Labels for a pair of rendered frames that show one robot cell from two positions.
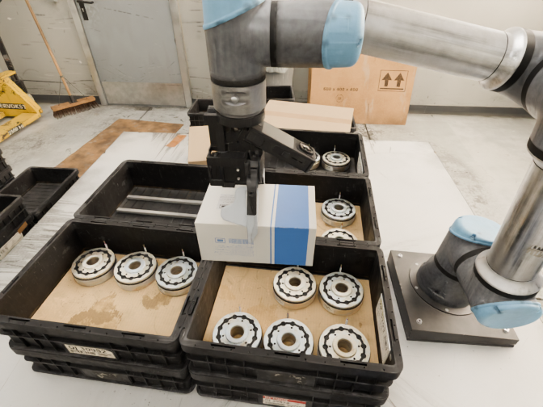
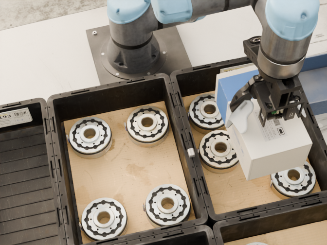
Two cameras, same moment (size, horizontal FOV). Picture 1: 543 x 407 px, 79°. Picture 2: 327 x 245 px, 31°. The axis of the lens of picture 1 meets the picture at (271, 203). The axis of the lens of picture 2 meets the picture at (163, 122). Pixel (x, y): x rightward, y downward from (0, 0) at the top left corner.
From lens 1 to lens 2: 1.15 m
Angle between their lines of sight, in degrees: 66
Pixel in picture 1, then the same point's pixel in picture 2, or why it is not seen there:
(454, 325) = (176, 48)
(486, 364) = (193, 36)
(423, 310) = (171, 68)
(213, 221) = (303, 130)
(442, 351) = (194, 62)
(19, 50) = not seen: outside the picture
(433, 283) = (150, 55)
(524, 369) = not seen: hidden behind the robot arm
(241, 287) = (237, 202)
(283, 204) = not seen: hidden behind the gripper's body
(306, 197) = (236, 76)
